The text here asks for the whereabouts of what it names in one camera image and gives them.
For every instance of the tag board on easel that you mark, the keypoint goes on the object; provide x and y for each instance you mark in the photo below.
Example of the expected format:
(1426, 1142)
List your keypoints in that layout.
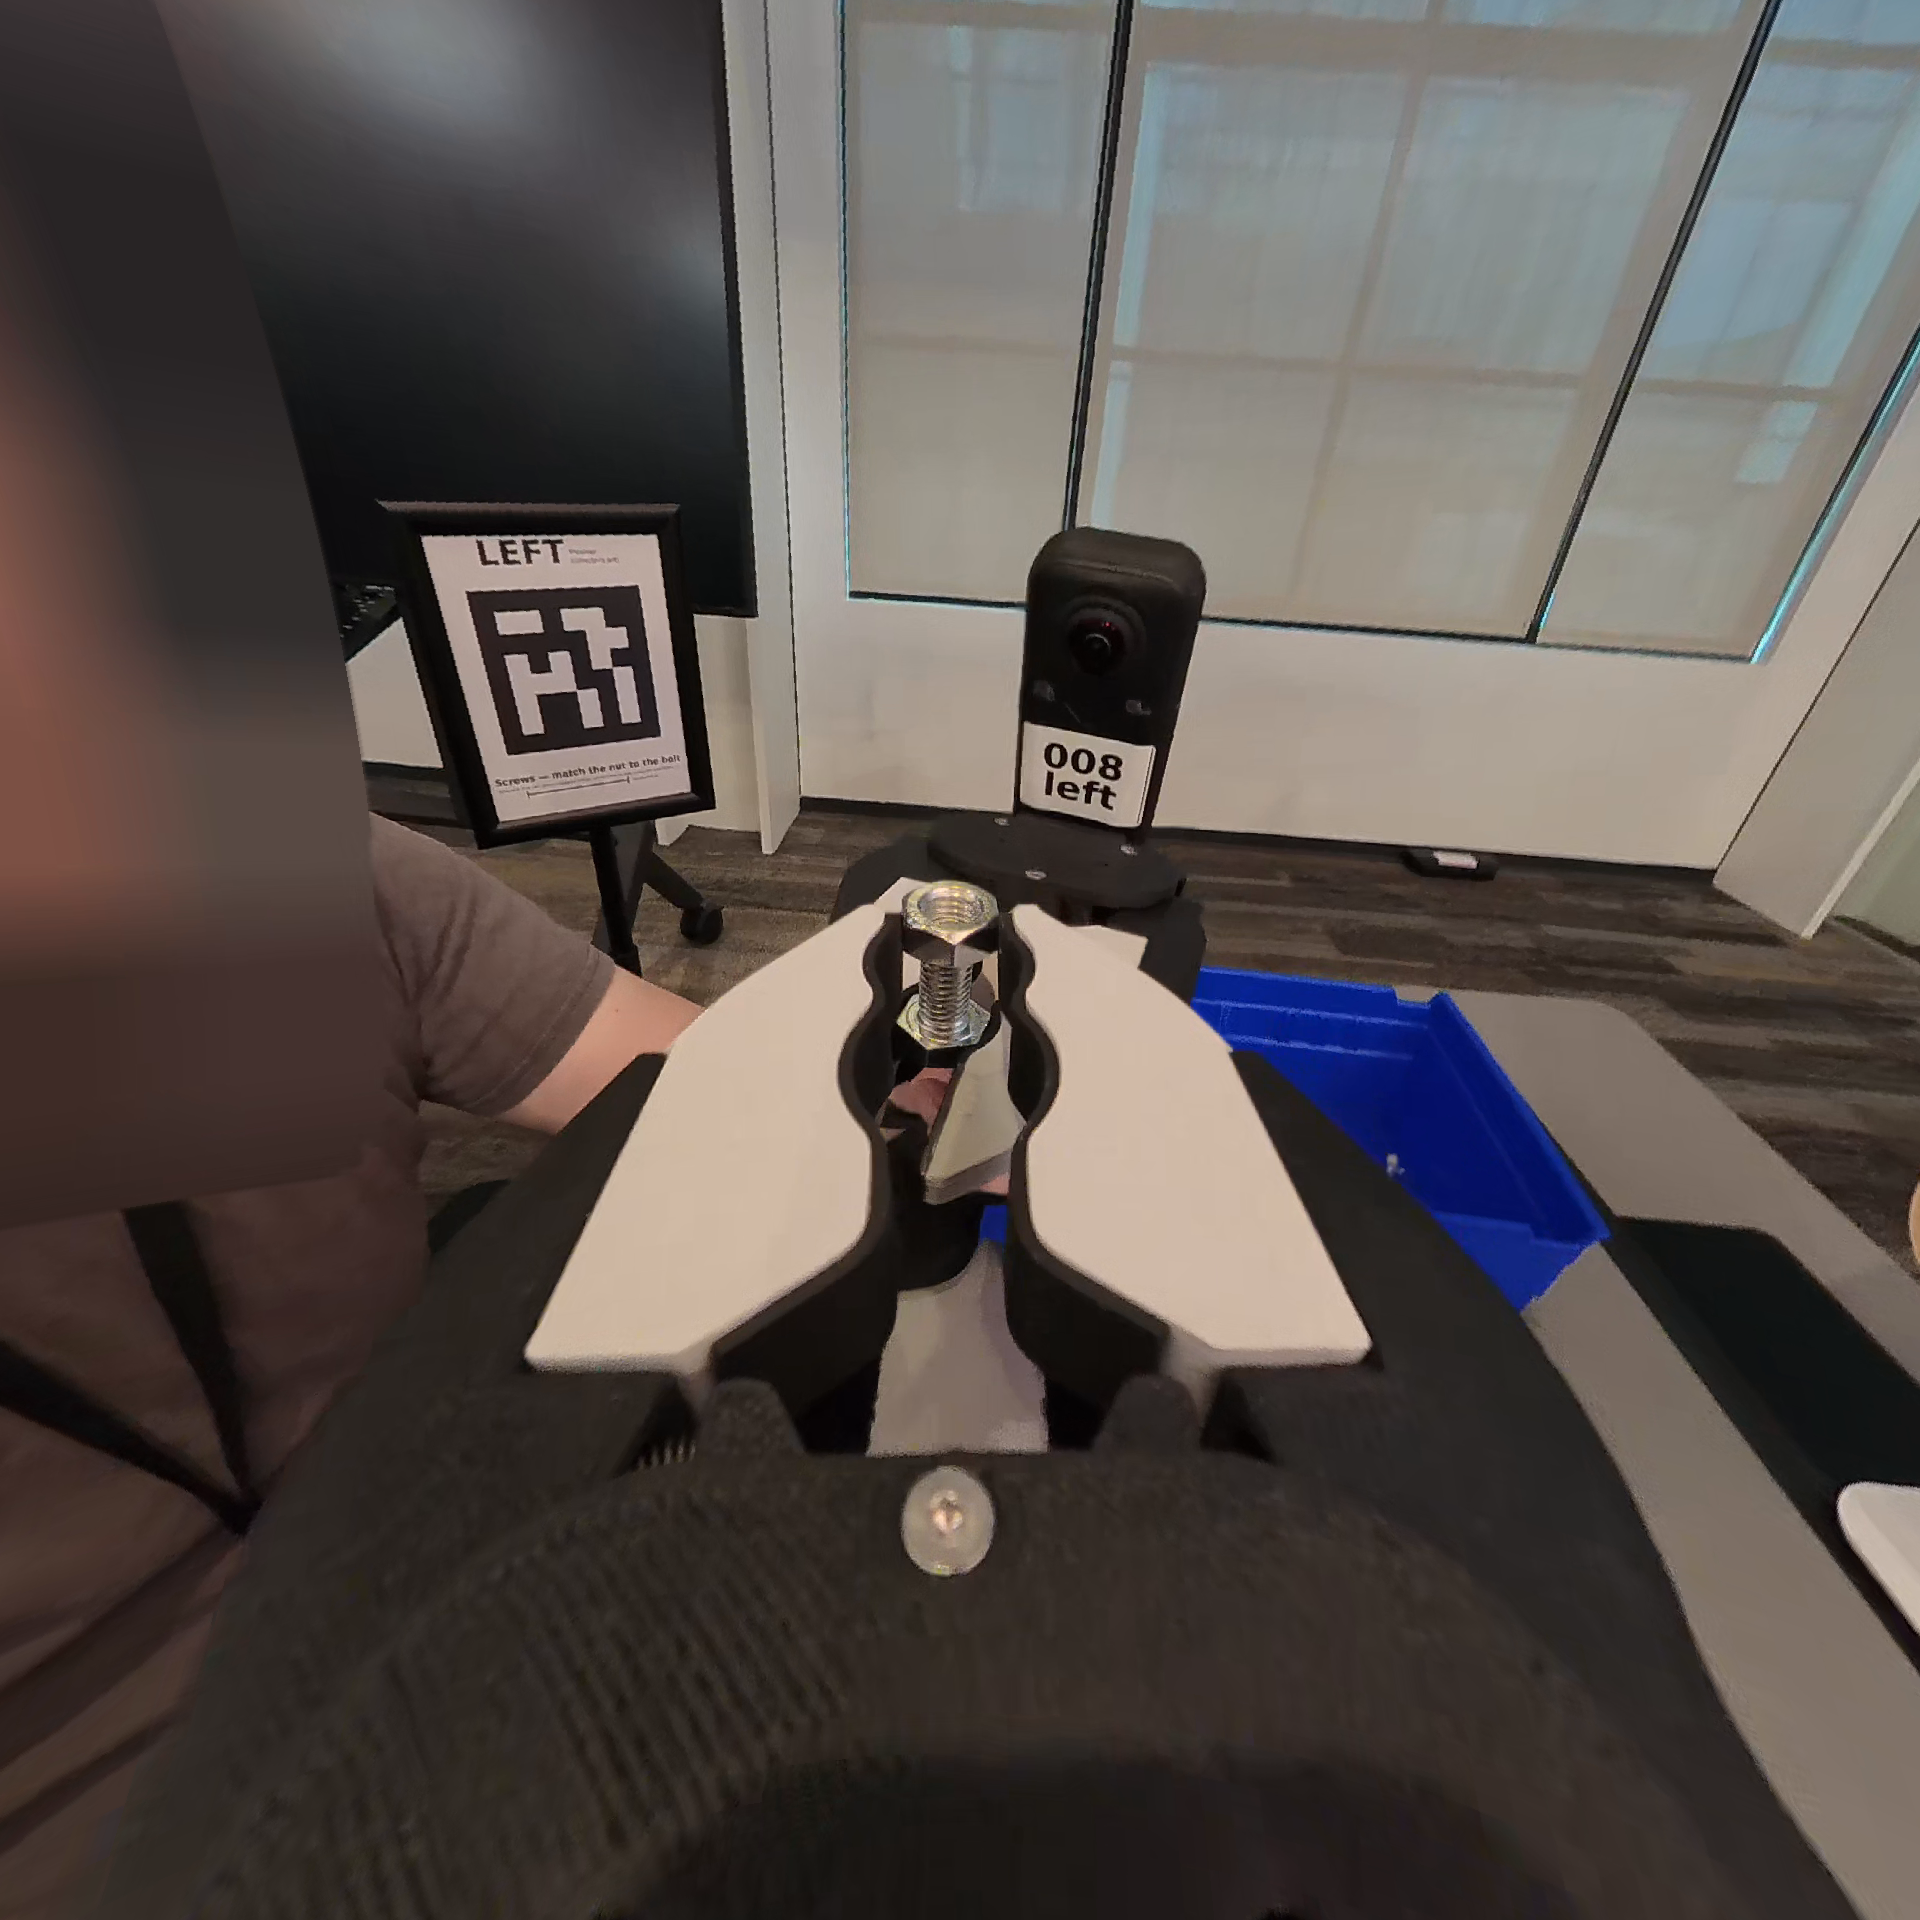
(570, 674)

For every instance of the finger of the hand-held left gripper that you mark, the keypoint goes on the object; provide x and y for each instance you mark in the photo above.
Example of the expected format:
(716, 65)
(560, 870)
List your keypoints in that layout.
(1103, 950)
(870, 901)

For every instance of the large black wall screen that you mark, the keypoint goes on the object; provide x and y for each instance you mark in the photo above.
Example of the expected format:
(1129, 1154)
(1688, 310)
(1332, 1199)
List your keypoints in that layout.
(525, 301)

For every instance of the person's left forearm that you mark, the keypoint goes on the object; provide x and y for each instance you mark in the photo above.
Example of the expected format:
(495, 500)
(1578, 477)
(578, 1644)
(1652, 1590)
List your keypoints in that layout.
(599, 1050)

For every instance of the thick short steel bolt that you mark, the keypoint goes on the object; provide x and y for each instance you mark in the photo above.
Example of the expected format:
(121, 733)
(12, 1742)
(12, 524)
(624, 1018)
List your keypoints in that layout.
(950, 937)

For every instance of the steel hex nut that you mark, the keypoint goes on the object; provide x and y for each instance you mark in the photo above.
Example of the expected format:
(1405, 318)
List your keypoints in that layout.
(943, 1029)

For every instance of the large framed window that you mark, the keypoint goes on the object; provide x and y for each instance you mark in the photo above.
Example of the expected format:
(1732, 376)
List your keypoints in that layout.
(1276, 301)

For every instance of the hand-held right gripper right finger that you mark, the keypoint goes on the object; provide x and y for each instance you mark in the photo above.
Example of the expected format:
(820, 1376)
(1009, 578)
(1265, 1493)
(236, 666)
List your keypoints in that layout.
(1185, 1201)

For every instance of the small black floor device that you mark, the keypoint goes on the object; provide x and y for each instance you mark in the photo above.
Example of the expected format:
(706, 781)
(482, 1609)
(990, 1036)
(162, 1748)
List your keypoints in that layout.
(1447, 861)

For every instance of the white board stand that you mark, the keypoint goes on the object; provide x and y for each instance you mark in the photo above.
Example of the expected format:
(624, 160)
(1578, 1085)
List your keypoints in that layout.
(1887, 1552)

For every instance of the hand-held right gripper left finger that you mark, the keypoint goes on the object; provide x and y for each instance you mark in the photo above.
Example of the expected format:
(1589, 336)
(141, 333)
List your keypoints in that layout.
(720, 1201)

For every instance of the blue plastic bin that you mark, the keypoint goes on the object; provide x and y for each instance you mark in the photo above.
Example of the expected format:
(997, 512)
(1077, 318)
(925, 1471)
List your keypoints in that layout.
(1425, 1126)

